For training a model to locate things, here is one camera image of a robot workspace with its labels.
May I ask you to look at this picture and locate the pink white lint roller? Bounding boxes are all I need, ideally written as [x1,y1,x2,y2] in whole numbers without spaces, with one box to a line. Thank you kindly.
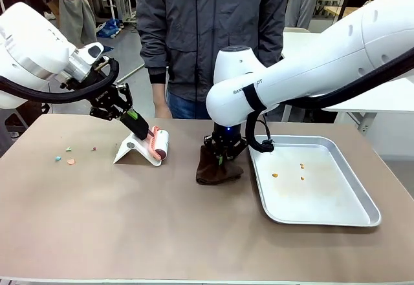
[121,112,171,162]

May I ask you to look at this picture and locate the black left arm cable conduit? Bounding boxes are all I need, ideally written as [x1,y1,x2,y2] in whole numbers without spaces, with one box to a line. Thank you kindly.
[0,57,120,105]

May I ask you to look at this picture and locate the dark grey jacket torso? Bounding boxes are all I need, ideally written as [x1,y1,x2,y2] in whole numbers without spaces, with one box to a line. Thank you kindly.
[135,0,289,87]

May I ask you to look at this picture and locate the bystander in grey skirt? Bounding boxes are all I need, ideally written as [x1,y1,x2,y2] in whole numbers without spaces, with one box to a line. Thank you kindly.
[58,0,98,49]

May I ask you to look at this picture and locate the person's left forearm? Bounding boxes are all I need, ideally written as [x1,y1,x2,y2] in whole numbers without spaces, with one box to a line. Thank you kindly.
[270,0,289,61]

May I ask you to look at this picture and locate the dark brown cloth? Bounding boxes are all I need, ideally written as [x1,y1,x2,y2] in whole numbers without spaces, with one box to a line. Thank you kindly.
[195,144,245,186]

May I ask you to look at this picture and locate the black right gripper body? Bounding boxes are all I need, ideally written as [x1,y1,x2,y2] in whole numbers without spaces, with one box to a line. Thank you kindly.
[212,124,243,147]

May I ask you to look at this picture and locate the blue plastic bag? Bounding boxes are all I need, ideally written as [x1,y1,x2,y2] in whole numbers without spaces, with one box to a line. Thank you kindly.
[96,18,123,39]

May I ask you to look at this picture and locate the white side table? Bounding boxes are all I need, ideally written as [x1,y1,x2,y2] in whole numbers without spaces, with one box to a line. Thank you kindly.
[280,27,414,137]

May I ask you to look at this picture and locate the bystander in grey clothes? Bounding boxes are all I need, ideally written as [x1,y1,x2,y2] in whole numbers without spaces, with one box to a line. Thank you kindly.
[286,0,324,30]

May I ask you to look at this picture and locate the white lint roller stand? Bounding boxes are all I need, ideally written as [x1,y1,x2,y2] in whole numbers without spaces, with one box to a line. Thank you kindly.
[112,131,162,168]

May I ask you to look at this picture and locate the silver metal tray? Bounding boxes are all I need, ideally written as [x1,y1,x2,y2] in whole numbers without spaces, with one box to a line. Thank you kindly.
[248,135,382,227]

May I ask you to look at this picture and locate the person's right hand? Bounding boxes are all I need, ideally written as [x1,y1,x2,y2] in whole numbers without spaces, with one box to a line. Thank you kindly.
[153,82,173,119]

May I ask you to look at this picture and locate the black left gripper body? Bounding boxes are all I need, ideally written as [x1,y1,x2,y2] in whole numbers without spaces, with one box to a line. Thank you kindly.
[89,85,124,114]

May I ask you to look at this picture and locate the small wooden background table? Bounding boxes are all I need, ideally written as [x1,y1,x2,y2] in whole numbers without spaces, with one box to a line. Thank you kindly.
[323,5,360,21]

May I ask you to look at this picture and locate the blue jeans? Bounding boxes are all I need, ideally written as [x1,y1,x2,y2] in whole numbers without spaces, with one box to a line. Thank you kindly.
[166,89,216,120]

